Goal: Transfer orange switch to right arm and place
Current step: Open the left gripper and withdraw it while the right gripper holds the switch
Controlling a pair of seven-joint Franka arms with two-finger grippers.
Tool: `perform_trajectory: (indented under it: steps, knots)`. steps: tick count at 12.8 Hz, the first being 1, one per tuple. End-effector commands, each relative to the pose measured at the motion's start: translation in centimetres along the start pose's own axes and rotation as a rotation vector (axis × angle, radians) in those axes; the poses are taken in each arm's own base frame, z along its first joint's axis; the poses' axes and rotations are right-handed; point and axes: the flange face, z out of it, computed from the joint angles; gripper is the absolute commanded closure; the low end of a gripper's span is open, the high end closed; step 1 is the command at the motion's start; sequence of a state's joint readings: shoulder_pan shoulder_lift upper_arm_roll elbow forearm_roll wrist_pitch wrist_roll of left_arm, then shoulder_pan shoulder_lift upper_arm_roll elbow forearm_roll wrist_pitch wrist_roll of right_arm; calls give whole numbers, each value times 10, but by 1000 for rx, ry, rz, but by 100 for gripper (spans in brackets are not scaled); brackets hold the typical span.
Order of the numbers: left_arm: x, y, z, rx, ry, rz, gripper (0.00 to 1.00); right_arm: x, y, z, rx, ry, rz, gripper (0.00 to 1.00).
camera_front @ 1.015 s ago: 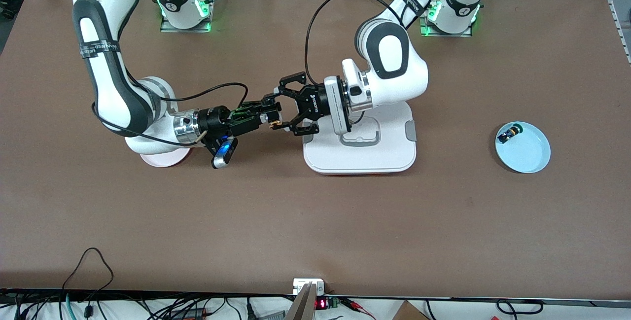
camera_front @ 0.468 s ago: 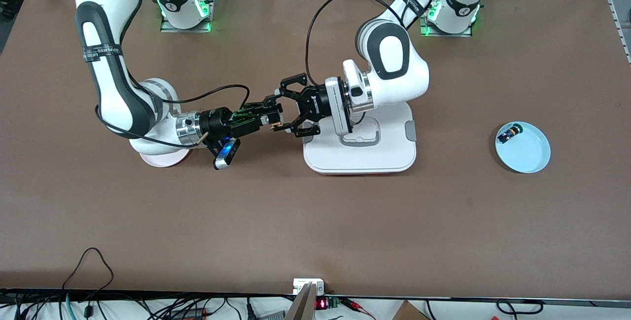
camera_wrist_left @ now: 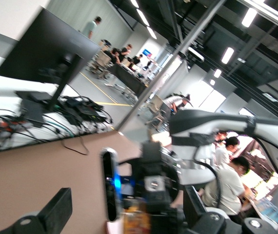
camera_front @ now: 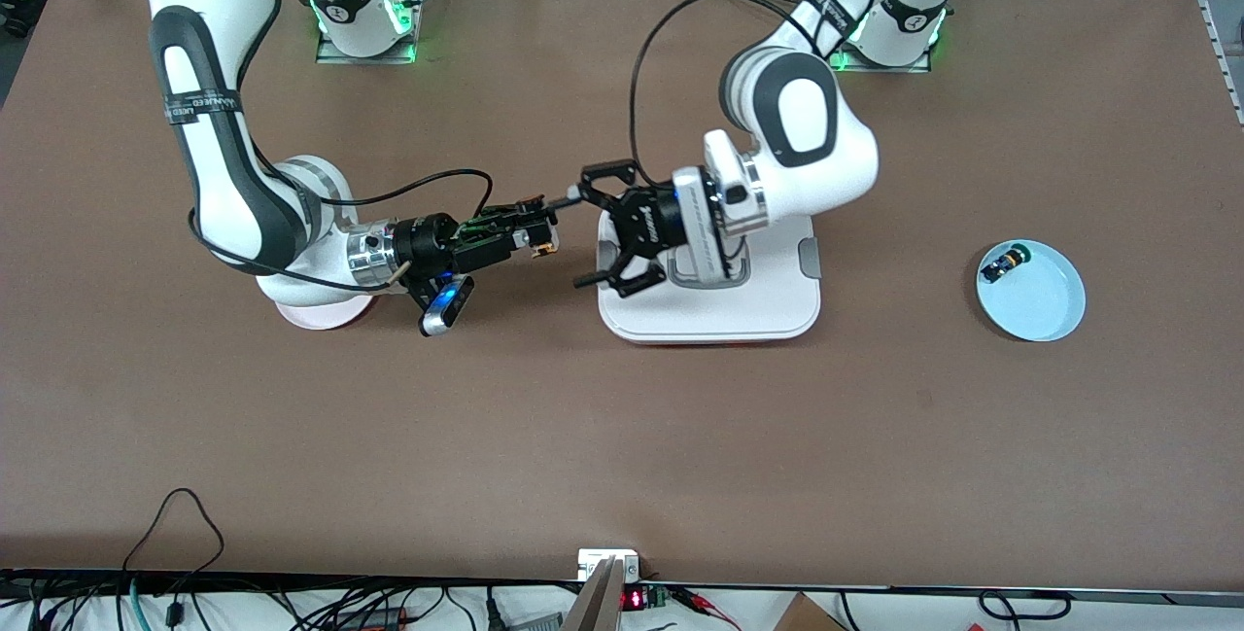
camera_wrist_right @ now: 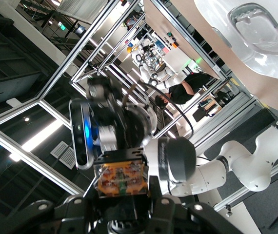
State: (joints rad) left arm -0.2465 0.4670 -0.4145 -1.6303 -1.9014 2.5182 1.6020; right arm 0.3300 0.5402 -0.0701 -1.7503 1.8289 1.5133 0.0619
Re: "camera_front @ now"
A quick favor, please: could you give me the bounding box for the white lidded container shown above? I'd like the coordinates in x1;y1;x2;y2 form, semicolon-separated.
595;189;823;347

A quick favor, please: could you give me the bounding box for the pink round plate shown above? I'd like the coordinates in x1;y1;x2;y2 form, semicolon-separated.
275;296;375;332

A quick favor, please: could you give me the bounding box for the small white box device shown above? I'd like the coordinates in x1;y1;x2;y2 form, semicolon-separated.
577;548;642;581

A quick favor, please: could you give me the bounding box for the red clip lead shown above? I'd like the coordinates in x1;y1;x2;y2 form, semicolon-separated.
671;587;742;630

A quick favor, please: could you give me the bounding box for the black toy with green tip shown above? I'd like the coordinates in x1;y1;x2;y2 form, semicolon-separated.
980;244;1033;284

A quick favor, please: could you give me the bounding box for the black power adapter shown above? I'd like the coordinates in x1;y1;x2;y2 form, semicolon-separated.
335;607;409;630

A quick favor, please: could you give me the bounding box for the brown cardboard piece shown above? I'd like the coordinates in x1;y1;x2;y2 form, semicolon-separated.
773;592;848;631

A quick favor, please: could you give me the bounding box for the light blue round plate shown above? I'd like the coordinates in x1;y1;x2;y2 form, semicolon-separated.
976;239;1088;343

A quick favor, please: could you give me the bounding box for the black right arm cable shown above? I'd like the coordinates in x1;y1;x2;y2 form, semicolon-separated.
190;0;495;294

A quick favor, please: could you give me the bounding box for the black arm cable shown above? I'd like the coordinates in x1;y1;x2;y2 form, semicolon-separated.
630;0;881;187
190;0;495;294

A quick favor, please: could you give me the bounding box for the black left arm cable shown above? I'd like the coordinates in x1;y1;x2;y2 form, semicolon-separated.
630;0;881;187

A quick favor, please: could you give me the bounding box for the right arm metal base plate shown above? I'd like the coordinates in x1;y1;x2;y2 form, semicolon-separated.
314;0;429;66

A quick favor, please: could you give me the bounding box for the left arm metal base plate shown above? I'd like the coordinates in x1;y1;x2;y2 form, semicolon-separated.
824;0;934;75

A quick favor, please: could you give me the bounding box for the grey slanted post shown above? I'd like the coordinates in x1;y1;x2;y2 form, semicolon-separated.
562;558;625;631

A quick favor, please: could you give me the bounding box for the thin black looped cable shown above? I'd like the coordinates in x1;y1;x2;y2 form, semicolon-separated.
121;488;226;578

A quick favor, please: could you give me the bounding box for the black coiled cable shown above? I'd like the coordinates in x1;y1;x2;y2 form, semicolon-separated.
977;590;1075;622

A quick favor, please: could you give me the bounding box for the perforated metal rail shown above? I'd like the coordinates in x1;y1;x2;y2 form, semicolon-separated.
1197;0;1244;126

